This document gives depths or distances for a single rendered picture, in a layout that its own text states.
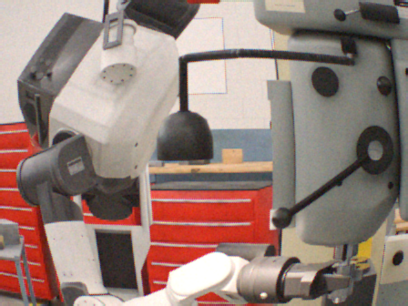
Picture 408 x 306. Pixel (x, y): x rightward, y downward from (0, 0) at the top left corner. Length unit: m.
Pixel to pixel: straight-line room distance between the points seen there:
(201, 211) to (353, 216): 4.75
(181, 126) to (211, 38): 9.31
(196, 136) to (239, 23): 9.28
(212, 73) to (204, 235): 4.70
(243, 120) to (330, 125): 9.24
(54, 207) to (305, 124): 0.51
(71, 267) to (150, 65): 0.41
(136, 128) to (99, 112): 0.08
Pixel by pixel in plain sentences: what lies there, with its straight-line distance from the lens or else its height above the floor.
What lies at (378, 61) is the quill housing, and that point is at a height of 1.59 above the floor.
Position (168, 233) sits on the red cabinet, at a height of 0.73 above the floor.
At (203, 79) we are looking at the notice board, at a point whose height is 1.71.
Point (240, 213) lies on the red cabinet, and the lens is 6.01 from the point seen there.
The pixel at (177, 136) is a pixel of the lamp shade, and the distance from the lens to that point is 1.33.
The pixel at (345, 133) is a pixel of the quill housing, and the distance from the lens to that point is 1.34.
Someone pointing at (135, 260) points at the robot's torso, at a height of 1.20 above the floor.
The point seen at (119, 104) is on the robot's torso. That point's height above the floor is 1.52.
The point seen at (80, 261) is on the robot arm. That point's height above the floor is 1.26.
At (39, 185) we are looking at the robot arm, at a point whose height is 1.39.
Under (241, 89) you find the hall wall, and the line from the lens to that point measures 10.57.
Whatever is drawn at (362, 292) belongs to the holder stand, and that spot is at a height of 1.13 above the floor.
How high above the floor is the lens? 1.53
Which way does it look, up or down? 3 degrees down
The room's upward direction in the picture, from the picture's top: 2 degrees counter-clockwise
